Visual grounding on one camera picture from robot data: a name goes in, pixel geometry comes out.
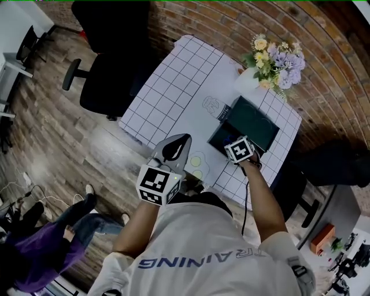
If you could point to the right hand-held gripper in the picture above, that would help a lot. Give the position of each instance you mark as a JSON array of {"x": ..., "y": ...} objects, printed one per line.
[{"x": 240, "y": 150}]

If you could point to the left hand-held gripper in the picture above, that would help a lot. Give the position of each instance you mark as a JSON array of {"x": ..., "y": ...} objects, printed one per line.
[{"x": 153, "y": 182}]

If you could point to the dark green box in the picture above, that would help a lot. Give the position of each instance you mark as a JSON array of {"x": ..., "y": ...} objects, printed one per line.
[{"x": 251, "y": 121}]

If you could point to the person's right forearm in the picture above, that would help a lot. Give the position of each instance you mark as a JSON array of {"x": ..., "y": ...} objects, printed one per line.
[{"x": 260, "y": 196}]

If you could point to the person's left forearm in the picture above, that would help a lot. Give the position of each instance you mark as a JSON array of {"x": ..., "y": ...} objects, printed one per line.
[{"x": 136, "y": 228}]

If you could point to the orange box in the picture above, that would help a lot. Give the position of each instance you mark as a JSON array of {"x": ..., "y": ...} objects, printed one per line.
[{"x": 322, "y": 238}]

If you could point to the white grid tablecloth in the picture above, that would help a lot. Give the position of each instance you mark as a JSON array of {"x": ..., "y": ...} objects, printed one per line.
[{"x": 173, "y": 95}]

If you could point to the person's black shorts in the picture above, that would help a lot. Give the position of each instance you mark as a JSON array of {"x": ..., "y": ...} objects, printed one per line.
[{"x": 208, "y": 199}]

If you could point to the white vase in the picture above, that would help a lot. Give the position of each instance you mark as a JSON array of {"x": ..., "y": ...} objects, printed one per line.
[{"x": 245, "y": 81}]

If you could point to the black office chair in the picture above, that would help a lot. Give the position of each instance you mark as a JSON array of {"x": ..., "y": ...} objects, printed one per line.
[
  {"x": 332, "y": 164},
  {"x": 115, "y": 57}
]

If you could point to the purple and yellow flower bouquet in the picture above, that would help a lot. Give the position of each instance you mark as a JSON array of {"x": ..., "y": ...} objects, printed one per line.
[{"x": 283, "y": 63}]

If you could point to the person's white t-shirt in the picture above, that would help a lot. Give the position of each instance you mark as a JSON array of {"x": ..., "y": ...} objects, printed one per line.
[{"x": 202, "y": 254}]

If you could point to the small potted green plant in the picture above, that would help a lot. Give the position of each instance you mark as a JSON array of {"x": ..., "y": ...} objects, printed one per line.
[{"x": 336, "y": 244}]

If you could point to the red paper bag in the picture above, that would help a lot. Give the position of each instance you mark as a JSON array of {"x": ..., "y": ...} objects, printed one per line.
[{"x": 83, "y": 34}]

